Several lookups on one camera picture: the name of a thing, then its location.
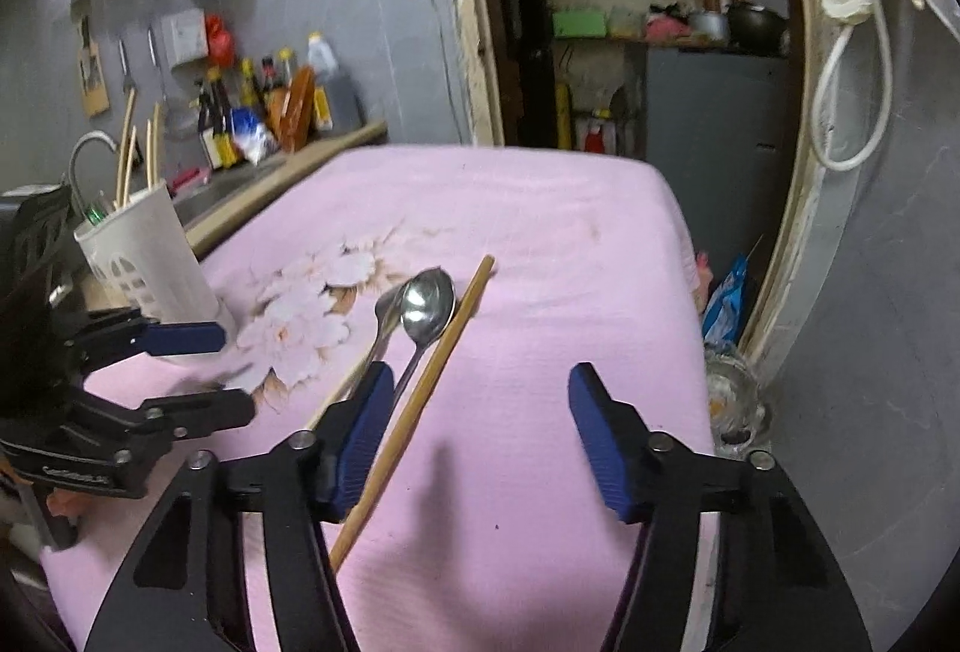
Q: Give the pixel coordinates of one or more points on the red plastic bag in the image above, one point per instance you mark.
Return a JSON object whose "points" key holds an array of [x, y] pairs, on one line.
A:
{"points": [[217, 41]]}

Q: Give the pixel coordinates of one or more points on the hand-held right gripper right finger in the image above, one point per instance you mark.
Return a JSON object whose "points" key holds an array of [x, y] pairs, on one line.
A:
{"points": [[600, 449]]}

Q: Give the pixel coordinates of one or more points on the hanging metal strainer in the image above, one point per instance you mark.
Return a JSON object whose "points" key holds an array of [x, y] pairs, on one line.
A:
{"points": [[154, 60]]}

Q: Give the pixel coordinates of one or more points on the orange packet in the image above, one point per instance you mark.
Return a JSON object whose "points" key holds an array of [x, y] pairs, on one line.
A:
{"points": [[292, 108]]}

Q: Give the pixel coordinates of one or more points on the grey cabinet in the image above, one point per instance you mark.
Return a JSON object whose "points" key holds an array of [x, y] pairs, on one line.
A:
{"points": [[712, 135]]}

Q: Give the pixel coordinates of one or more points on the metal faucet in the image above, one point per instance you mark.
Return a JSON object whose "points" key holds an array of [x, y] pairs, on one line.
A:
{"points": [[82, 146]]}

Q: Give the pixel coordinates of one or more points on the green box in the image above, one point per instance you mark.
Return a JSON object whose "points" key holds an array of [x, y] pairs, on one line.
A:
{"points": [[579, 22]]}

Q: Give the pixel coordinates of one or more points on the large metal spoon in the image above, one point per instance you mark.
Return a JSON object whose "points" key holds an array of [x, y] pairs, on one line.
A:
{"points": [[427, 307]]}

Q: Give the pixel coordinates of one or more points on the blue label sauce bottle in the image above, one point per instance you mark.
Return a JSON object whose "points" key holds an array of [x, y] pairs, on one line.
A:
{"points": [[255, 135]]}

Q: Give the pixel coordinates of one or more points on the beige kitchen counter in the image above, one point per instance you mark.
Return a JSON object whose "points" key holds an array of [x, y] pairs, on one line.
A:
{"points": [[337, 138]]}

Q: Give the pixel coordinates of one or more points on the thin yellow cap bottle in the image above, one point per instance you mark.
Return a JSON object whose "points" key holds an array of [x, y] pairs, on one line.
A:
{"points": [[286, 67]]}

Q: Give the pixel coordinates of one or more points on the blue plastic packet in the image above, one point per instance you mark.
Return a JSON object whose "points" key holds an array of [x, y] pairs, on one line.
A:
{"points": [[727, 303]]}

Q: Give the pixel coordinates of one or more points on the pink floral tablecloth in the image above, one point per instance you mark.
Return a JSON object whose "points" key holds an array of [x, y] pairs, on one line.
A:
{"points": [[525, 284]]}

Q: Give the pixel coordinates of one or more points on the metal sink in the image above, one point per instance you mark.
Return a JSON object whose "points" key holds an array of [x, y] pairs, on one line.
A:
{"points": [[217, 191]]}

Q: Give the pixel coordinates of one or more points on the white plastic utensil holder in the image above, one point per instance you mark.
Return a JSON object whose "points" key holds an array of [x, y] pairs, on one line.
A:
{"points": [[150, 247]]}

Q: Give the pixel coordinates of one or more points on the dark sauce bottle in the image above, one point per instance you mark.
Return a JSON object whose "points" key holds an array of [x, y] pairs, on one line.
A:
{"points": [[206, 135], [267, 78], [225, 127]]}

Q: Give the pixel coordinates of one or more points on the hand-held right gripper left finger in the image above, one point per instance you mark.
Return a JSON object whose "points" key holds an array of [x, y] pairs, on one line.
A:
{"points": [[364, 442]]}

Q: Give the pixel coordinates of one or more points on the worn door frame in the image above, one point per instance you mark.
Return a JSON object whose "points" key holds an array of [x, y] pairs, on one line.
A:
{"points": [[469, 60]]}

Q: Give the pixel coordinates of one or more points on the small metal spoon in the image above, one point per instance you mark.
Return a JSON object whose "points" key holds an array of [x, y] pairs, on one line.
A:
{"points": [[386, 318]]}

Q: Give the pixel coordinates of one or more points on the glass jar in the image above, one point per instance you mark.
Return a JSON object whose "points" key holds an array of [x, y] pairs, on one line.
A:
{"points": [[735, 404]]}

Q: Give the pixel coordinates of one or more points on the metal pot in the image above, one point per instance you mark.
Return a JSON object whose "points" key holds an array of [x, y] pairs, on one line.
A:
{"points": [[707, 26]]}

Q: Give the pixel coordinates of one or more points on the hanging metal utensil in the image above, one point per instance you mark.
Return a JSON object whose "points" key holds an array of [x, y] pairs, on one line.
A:
{"points": [[125, 67]]}

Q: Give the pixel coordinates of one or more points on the white wall box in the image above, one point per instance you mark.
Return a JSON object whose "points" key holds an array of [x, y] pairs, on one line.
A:
{"points": [[184, 39]]}

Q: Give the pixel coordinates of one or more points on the wooden knife rack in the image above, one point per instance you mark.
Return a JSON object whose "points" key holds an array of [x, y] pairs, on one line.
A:
{"points": [[94, 90]]}

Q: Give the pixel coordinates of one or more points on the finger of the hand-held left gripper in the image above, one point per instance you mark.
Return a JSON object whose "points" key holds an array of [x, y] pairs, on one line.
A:
{"points": [[217, 408], [187, 338]]}

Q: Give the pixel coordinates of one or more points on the pink sponge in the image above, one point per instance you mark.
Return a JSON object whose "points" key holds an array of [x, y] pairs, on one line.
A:
{"points": [[191, 178]]}

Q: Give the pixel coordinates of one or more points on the black pot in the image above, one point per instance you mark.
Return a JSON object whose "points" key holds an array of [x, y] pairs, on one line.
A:
{"points": [[757, 26]]}

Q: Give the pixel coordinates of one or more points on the dark wooden door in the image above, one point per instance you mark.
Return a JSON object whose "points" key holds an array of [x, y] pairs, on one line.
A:
{"points": [[517, 22]]}

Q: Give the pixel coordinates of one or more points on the pink cloth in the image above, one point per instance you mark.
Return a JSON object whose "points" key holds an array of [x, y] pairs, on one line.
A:
{"points": [[667, 30]]}

